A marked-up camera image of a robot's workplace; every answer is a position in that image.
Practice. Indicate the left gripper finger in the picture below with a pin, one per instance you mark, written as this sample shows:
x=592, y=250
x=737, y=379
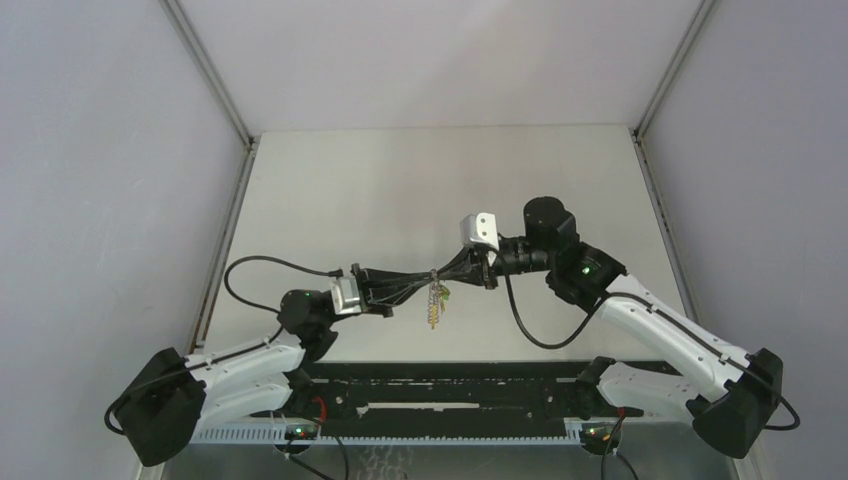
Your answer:
x=375, y=278
x=383, y=301

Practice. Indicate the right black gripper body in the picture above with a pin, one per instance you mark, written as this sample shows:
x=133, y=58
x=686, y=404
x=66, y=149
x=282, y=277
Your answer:
x=512, y=258

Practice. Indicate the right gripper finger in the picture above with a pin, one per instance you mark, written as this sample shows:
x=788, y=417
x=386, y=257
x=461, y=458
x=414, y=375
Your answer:
x=467, y=260
x=472, y=276

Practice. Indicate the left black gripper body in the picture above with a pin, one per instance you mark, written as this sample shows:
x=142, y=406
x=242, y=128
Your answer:
x=364, y=291

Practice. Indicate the key with green tag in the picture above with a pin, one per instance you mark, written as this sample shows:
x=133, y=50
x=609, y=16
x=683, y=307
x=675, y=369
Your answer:
x=444, y=296

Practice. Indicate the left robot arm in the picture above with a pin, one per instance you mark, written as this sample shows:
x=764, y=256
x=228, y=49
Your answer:
x=175, y=398

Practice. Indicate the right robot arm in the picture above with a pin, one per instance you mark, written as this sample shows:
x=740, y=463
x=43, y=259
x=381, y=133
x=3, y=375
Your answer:
x=726, y=393

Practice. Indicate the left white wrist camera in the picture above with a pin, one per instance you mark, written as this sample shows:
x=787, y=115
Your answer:
x=346, y=296

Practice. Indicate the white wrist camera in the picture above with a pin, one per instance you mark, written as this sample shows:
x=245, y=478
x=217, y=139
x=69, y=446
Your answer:
x=346, y=296
x=479, y=229

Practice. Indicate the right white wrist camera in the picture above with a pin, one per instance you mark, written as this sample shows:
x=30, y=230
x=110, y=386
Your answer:
x=479, y=229

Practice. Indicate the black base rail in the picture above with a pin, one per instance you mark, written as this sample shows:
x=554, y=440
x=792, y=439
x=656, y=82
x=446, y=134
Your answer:
x=463, y=401

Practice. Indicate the right aluminium frame post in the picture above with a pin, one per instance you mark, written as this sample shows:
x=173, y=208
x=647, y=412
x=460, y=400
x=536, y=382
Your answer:
x=639, y=135

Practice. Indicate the aluminium frame post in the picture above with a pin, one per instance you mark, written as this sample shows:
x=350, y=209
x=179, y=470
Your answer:
x=181, y=22
x=639, y=135

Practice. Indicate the left aluminium frame post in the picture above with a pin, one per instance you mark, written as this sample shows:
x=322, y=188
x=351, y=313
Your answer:
x=181, y=22

